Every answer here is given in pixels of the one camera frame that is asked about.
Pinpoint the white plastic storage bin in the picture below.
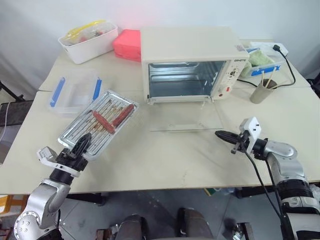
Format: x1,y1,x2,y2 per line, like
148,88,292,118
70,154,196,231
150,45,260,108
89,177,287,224
57,23,119,65

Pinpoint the empty clear blue-clip container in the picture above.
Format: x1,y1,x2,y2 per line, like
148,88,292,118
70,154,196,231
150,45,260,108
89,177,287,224
47,68,104,118

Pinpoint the black tripod leg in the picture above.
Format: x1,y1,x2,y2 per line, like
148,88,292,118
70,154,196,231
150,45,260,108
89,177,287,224
0,80,26,101

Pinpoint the cream toaster oven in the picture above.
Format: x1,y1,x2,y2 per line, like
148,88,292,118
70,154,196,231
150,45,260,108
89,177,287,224
140,26,250,106

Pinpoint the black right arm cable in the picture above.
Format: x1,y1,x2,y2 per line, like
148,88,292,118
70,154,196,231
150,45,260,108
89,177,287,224
241,144,288,226

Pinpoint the dark rounded shape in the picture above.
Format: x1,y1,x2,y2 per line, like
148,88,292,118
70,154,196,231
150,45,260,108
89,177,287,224
118,213,149,240
176,207,214,240

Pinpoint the black oven power cable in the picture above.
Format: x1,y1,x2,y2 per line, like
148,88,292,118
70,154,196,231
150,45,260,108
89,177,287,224
236,44,297,89

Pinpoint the black table frame bar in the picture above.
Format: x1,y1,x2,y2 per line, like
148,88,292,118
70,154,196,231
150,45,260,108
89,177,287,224
65,191,109,207

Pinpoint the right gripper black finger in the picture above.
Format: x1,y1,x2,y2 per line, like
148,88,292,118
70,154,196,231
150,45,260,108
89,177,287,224
214,130,242,140
216,134,241,146

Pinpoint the yellow zip bag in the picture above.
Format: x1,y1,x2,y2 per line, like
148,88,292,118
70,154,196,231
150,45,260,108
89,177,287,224
61,19,106,41

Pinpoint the white cable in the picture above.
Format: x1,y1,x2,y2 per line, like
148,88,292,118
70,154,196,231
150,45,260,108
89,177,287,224
0,101,11,144

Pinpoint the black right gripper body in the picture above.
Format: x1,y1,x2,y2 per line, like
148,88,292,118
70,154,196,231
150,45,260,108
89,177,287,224
230,132,252,155

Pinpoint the clear blue-clip container with cloth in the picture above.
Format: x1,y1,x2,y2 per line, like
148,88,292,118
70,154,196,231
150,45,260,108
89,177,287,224
240,45,286,80

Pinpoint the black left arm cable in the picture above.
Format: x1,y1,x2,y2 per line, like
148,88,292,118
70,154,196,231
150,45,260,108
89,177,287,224
56,208,63,231

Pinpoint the grey cup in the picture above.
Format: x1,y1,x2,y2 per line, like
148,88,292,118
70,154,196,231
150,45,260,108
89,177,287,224
250,79,280,105

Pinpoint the pink rectangular box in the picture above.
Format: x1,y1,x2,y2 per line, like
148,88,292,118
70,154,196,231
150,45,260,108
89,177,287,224
112,28,142,63

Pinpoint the white power strip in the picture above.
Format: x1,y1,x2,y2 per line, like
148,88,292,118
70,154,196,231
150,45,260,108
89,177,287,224
249,41,289,55

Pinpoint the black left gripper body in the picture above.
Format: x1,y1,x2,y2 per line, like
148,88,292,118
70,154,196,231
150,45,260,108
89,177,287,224
56,147,89,173

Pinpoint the silver ridged baking tray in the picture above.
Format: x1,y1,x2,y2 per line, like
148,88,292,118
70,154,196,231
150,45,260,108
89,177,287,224
57,89,140,162

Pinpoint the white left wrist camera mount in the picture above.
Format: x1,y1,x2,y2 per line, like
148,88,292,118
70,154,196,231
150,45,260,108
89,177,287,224
36,146,82,179

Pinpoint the black bag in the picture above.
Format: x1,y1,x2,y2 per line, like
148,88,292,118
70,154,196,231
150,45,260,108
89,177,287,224
0,99,34,129

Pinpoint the yellow crate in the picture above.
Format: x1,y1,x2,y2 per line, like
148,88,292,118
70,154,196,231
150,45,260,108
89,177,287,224
0,194,29,216

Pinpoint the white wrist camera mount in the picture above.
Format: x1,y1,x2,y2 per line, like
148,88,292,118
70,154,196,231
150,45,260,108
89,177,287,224
239,116,263,154
36,146,82,179

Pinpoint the glass toaster oven door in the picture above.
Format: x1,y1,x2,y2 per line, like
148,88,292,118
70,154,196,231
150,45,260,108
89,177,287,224
149,98,221,133

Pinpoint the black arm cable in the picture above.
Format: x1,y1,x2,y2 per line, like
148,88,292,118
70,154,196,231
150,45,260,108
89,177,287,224
56,208,63,231
241,144,288,226

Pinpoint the light green cloth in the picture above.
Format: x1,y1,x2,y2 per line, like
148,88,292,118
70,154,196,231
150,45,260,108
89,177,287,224
240,49,276,77

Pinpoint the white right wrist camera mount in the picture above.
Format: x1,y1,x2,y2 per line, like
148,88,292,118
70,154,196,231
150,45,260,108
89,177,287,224
239,116,263,154

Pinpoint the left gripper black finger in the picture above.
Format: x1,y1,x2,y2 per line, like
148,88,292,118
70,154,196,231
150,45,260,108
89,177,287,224
70,132,93,158

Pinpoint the red-brown sausage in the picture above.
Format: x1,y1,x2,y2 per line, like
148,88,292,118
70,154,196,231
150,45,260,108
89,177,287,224
111,103,135,128
92,110,117,134

